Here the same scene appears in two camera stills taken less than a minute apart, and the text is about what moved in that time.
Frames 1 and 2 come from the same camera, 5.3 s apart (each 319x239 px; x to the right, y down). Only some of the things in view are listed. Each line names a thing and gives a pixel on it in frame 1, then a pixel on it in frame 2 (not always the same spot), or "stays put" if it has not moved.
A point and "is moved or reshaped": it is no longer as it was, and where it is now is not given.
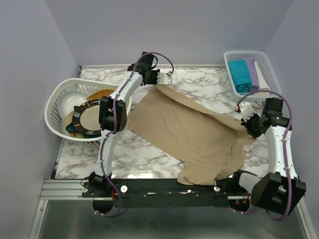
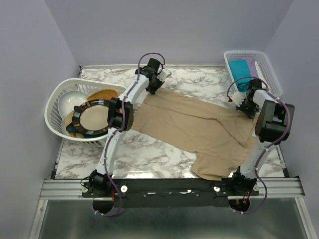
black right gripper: [253, 134] to [251, 114]
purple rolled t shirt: [252, 67] stays put
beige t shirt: [212, 147] is moved or reshaped
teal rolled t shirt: [240, 76] stays put
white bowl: [69, 100] stays put
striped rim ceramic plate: [85, 119] stays put
